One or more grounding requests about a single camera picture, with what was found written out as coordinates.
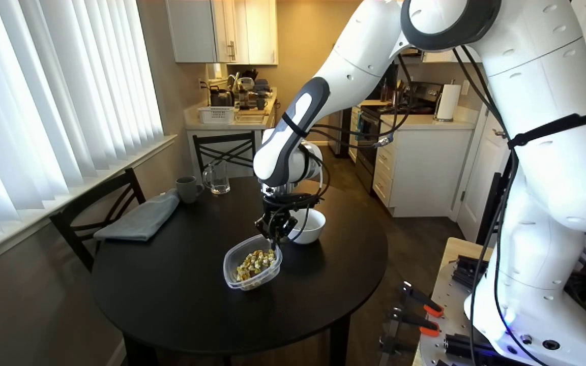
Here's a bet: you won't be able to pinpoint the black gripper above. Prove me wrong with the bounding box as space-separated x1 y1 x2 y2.
255 182 324 247

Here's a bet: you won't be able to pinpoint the white base kitchen cabinet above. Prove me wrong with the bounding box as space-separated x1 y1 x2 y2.
373 107 480 219

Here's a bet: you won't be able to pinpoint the white upper kitchen cabinet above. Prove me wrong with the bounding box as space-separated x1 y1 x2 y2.
165 0 281 66

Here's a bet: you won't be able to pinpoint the black and orange clamp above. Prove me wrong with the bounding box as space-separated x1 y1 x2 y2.
389 304 443 340
399 278 447 318

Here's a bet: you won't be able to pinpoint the dark grey cup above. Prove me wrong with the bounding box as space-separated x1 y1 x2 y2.
175 174 204 205

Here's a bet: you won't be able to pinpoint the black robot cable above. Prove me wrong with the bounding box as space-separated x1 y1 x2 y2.
451 43 524 366

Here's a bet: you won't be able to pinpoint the white paper towel roll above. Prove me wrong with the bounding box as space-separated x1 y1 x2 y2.
436 80 464 123

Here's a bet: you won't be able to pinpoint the clear drinking glass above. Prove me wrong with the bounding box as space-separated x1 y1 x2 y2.
207 160 233 196

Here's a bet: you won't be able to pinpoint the black kitchen stove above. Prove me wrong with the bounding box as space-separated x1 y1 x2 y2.
346 78 443 192

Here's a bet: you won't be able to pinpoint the white door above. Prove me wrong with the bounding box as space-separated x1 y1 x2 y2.
454 107 513 244

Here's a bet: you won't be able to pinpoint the black table leg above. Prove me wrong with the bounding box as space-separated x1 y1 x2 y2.
327 313 355 366

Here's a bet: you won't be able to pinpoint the grey folded cloth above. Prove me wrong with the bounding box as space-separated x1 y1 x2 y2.
92 191 183 244

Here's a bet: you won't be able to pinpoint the white work table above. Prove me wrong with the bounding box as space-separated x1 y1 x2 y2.
411 235 513 366

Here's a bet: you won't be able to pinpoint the light kitchen counter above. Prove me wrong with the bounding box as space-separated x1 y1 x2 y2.
183 90 281 133

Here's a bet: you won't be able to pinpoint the white vertical window blinds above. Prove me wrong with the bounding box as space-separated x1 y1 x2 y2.
0 0 168 237

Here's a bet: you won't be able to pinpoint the white ceramic bowl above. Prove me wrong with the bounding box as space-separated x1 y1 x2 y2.
283 205 327 246

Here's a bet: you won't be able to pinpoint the clear plastic food container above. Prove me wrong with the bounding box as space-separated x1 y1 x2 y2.
222 233 285 292

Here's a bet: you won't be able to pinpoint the yellow snack pieces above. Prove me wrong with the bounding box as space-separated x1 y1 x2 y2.
233 246 279 285

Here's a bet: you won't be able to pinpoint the dark countertop appliances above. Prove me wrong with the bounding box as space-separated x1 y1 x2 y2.
204 66 278 112

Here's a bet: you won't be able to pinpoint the black strap on robot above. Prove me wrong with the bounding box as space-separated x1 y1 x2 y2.
508 109 586 150

